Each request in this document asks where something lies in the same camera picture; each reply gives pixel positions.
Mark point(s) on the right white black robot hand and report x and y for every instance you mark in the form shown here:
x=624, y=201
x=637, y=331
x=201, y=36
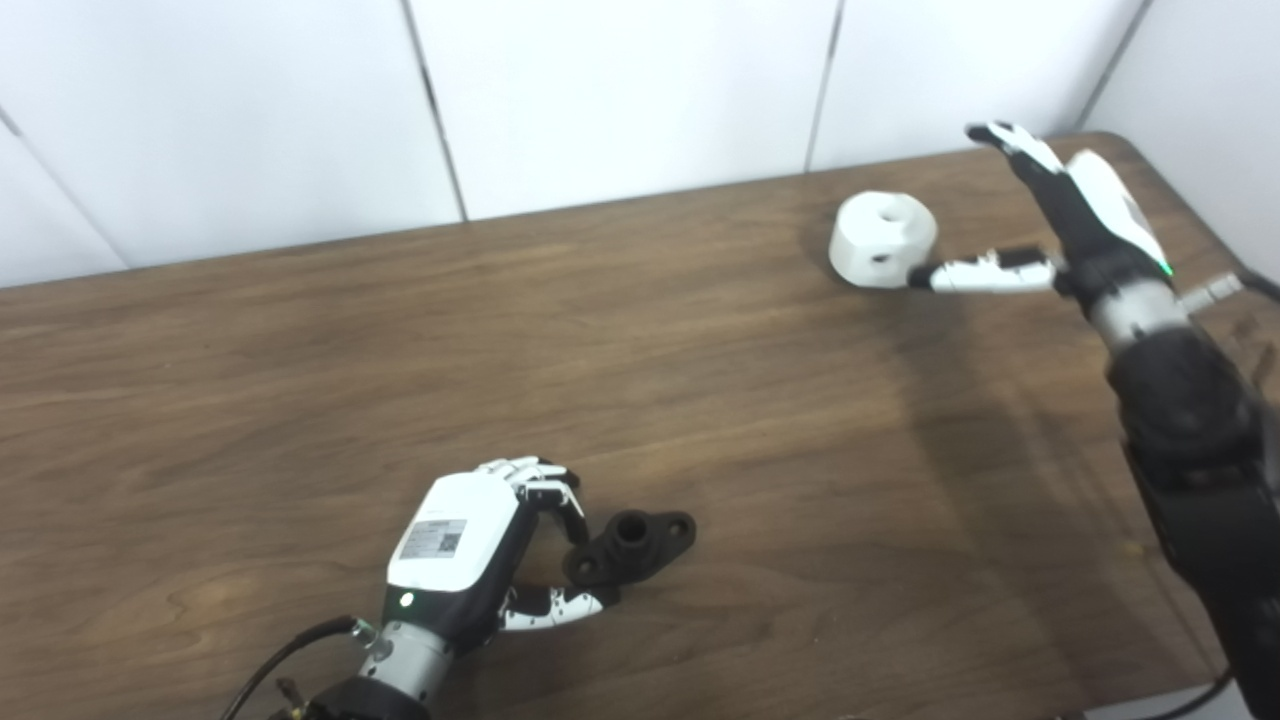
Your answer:
x=1090, y=210

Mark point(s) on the black flanged holder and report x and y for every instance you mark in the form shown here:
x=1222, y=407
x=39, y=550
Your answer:
x=630, y=545

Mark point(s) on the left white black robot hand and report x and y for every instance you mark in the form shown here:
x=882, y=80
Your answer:
x=455, y=545

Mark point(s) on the round white plastic piece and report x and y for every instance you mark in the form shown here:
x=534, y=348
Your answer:
x=880, y=240

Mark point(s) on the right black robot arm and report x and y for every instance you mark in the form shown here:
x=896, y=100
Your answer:
x=1200, y=450

